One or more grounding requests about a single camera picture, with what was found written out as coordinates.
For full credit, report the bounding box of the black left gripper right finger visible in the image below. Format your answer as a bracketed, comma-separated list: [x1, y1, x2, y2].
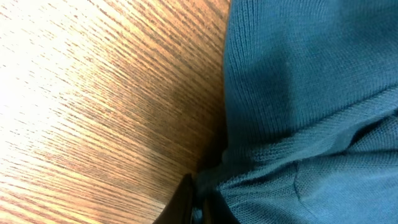
[203, 191, 240, 224]

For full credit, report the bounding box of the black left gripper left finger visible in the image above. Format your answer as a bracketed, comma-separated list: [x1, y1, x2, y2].
[153, 174, 195, 224]

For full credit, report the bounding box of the blue polo shirt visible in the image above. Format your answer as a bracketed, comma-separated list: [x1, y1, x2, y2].
[197, 0, 397, 223]

